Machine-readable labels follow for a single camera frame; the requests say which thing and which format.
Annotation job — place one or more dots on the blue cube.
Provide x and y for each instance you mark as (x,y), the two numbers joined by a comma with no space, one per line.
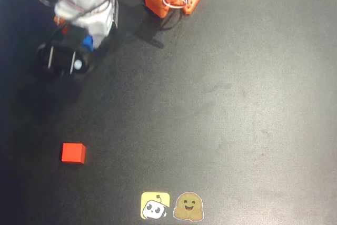
(88,42)

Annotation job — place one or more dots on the white cardboard box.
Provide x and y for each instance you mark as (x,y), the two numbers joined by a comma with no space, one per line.
(116,6)

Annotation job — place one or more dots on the red cube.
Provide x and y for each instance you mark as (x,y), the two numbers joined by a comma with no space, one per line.
(72,152)

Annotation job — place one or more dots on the yellow robot mascot sticker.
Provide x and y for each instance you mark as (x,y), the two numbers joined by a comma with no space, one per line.
(155,205)

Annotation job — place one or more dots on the hugging face emoji sticker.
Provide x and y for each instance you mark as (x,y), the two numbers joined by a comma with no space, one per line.
(188,206)

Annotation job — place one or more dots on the black gripper-mounted camera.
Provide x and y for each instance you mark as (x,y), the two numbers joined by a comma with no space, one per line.
(60,59)

